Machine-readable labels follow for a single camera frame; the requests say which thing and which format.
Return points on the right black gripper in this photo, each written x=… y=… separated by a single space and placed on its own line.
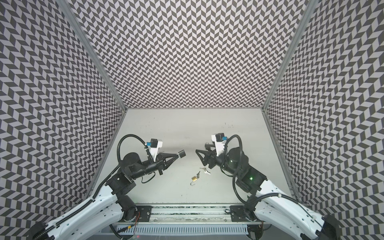
x=210 y=158

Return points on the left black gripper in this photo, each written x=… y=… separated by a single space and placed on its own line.
x=161 y=162

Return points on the black padlock top with keys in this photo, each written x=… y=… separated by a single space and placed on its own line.
x=181 y=154

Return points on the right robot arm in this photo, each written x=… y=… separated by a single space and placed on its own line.
x=266 y=202

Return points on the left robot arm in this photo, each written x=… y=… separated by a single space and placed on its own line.
x=109 y=204

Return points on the brass padlock with keys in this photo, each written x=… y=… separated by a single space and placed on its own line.
x=195 y=178

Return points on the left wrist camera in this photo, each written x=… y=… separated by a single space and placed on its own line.
x=154 y=146

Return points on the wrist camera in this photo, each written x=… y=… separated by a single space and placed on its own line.
x=219 y=141
x=154 y=146

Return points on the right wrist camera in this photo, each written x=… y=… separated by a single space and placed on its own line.
x=219 y=141

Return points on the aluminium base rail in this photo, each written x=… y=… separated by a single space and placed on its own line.
x=197 y=220

